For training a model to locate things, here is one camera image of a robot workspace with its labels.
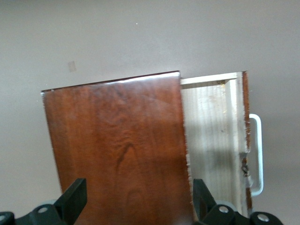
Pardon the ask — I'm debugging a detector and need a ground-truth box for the wooden drawer with white handle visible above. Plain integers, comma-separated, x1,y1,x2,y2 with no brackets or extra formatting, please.
180,71,264,218

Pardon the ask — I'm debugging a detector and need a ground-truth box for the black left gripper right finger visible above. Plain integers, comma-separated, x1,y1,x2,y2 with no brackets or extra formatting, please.
192,178,250,225

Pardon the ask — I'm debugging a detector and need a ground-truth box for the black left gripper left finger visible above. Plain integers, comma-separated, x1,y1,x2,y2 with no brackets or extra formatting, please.
14,178,88,225

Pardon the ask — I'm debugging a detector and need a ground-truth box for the dark brown wooden cabinet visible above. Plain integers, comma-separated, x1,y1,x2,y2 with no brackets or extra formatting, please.
41,71,195,225

